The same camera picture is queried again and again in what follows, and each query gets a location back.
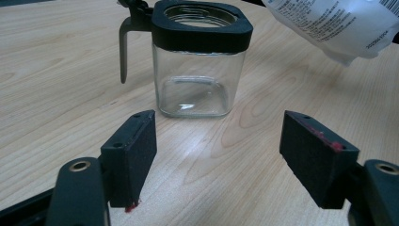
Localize glass jar with black lid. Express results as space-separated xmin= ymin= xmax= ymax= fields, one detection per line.
xmin=118 ymin=0 xmax=254 ymax=119

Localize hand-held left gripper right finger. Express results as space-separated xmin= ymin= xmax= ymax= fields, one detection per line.
xmin=279 ymin=110 xmax=360 ymax=210

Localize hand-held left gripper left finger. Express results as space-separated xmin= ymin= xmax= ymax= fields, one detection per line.
xmin=100 ymin=108 xmax=158 ymax=215

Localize white printed pouch bag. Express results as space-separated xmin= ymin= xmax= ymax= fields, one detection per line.
xmin=262 ymin=0 xmax=399 ymax=67

